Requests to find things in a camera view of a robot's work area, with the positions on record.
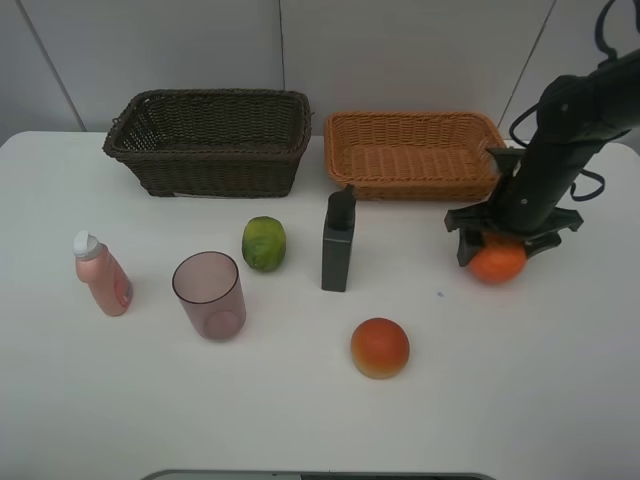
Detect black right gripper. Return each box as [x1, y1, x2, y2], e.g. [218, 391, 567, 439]
[445, 146, 584, 267]

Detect orange mandarin fruit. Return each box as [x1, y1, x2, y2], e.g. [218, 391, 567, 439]
[469, 234, 527, 285]

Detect red orange peach fruit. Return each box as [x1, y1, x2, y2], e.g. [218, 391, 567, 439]
[350, 318, 410, 380]

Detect dark grey pump bottle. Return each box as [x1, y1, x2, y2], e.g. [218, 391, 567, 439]
[321, 184, 356, 292]

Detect green lime fruit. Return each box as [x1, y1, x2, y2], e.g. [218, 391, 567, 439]
[241, 216, 286, 273]

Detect pink bottle white cap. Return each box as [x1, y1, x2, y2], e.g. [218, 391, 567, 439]
[72, 231, 133, 317]

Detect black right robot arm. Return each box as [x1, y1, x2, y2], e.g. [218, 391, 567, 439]
[444, 52, 639, 267]

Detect orange wicker basket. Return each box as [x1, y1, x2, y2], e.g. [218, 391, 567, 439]
[324, 111, 505, 203]

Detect dark brown wicker basket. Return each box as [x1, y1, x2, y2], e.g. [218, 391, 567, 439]
[103, 89, 312, 198]

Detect translucent purple plastic cup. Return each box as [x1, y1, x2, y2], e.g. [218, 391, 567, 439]
[171, 251, 246, 342]

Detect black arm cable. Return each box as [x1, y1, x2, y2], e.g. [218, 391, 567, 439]
[508, 0, 621, 204]

